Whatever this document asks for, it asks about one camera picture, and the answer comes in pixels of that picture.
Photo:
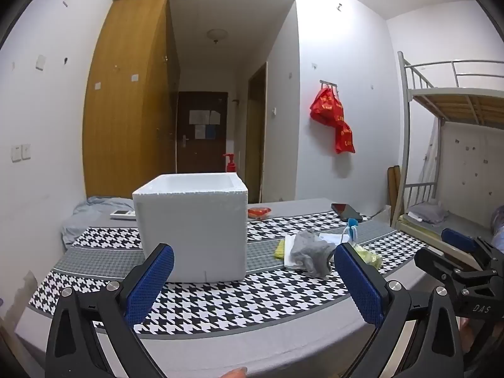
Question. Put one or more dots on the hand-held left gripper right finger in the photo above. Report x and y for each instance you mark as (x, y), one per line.
(360, 287)

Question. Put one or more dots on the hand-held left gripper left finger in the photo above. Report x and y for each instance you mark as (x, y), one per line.
(151, 283)

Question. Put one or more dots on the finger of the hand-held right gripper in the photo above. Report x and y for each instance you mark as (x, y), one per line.
(433, 264)
(458, 239)

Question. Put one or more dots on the pale yellow-green plastic bag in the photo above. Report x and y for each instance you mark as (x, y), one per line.
(366, 258)

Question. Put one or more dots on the white paper tissue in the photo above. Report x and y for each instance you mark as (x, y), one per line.
(334, 239)

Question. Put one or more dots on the blue face mask bundle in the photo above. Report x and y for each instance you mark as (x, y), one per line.
(351, 226)

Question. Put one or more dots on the grey sock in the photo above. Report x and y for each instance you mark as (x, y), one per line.
(311, 250)

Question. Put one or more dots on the white foam box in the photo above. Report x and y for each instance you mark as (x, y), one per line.
(193, 236)

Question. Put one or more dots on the person's right hand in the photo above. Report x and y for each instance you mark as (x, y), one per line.
(467, 334)

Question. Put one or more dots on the person's left hand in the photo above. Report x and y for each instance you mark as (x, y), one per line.
(234, 373)

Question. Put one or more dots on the grey pillow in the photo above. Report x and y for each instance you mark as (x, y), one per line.
(429, 212)

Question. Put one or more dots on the houndstooth grey bed sheet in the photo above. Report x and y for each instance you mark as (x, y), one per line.
(220, 307)

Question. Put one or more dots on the white remote control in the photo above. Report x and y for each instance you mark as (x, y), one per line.
(123, 214)

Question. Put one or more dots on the black phone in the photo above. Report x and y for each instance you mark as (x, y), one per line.
(346, 212)

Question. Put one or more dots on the leaning wooden boards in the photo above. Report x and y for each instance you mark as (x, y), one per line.
(394, 193)

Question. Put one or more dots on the crumpled grey-blue cloth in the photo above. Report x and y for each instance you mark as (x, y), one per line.
(86, 212)

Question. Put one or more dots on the red snack packet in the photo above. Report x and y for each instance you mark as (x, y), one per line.
(259, 212)

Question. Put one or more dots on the dark brown door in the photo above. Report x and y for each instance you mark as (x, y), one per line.
(201, 153)

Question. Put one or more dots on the red pump bottle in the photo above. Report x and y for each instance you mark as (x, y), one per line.
(230, 165)

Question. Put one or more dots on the white metal bunk bed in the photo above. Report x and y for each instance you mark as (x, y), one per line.
(453, 96)

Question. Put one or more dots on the red plastic bag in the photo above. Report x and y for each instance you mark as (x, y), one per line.
(345, 138)
(325, 106)

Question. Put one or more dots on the square white paper notice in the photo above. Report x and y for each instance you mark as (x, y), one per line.
(200, 131)

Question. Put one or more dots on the blue paper notice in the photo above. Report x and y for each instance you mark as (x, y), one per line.
(210, 132)

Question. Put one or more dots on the light wooden side door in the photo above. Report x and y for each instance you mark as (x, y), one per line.
(256, 145)

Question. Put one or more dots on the large white paper notice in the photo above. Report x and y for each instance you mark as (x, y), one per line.
(199, 117)

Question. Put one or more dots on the small white paper notice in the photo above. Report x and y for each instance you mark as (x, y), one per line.
(215, 118)

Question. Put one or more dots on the wooden wardrobe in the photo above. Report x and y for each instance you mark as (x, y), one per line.
(126, 106)

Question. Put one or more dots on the round ceiling lamp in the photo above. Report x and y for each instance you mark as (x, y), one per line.
(216, 34)

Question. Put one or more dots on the white wall switch plate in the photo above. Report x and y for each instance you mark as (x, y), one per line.
(25, 151)
(15, 152)

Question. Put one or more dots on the metal wall hook rack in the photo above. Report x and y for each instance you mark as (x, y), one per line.
(328, 83)

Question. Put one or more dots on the blank white wall plate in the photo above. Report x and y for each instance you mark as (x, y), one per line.
(40, 62)

